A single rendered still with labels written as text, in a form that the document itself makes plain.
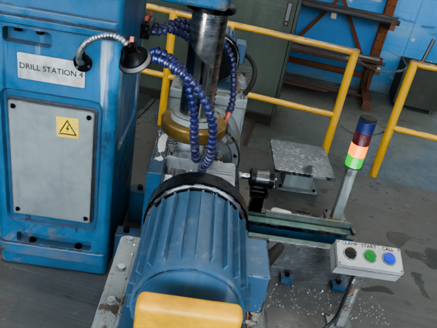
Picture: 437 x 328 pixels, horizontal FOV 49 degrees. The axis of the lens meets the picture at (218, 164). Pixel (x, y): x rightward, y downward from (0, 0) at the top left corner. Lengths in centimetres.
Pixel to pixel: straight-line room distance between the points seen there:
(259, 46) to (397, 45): 241
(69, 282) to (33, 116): 48
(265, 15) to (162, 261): 373
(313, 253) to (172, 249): 85
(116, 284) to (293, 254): 71
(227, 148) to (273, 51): 285
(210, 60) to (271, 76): 318
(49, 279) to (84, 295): 11
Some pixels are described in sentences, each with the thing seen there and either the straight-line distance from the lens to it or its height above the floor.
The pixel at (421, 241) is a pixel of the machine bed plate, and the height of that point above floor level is 80.
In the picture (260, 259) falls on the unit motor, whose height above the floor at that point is 132.
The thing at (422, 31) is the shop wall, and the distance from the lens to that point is 631.
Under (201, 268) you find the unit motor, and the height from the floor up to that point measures 135.
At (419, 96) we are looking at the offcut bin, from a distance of 600.
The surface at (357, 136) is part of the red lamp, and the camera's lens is 171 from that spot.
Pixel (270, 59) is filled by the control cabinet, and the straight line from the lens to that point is 435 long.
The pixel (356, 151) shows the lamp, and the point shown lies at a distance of 172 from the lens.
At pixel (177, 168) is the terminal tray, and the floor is 111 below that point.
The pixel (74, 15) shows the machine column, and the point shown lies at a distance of 110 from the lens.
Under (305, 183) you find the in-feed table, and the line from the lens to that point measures 198.
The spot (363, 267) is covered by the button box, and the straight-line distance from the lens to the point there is 125.
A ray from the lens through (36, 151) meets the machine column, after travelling 125.
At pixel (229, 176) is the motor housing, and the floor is 110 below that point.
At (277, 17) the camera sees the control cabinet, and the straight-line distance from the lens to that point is 427.
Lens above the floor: 177
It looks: 28 degrees down
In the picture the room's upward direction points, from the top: 11 degrees clockwise
